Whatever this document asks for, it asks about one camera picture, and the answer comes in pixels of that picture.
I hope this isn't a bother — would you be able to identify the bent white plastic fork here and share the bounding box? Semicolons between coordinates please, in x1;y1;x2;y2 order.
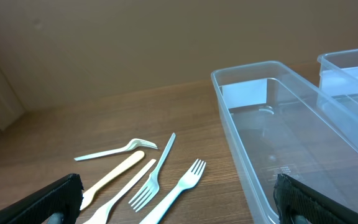
74;138;158;161

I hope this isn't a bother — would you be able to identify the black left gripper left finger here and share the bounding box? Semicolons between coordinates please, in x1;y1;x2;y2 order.
0;173;84;224

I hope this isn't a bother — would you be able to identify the yellow plastic fork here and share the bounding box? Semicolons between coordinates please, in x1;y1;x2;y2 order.
80;151;145;211

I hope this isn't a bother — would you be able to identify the thick white plastic fork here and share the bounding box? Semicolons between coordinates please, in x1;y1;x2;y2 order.
139;159;206;224

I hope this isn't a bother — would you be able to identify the left clear plastic container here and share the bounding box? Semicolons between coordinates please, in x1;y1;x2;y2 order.
211;61;358;223

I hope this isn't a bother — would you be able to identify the right clear plastic container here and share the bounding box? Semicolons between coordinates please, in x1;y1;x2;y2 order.
317;49;358;117

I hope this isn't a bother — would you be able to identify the translucent slim plastic fork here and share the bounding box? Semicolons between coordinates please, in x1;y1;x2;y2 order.
129;133;177;212

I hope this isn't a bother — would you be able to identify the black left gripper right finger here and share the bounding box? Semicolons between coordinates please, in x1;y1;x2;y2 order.
273;174;358;224

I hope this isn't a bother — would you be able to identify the clear plastic container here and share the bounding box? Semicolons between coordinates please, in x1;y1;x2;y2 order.
317;49;358;117
211;61;358;223

